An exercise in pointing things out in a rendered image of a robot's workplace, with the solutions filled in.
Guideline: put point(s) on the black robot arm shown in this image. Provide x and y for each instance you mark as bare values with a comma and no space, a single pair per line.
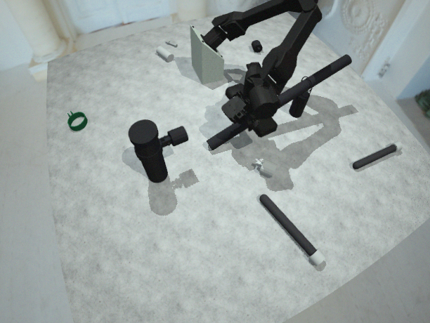
280,63

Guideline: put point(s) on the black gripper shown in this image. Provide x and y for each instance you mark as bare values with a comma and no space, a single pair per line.
261,127

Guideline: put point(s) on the dark green ring with two small tabs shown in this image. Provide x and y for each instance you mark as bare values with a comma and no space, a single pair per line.
73,117

